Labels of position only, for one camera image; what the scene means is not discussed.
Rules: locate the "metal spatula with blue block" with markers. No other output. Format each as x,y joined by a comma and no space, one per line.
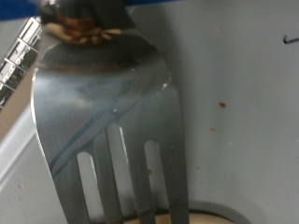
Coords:
93,102

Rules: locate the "silver toaster oven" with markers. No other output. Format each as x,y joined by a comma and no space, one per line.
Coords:
249,124

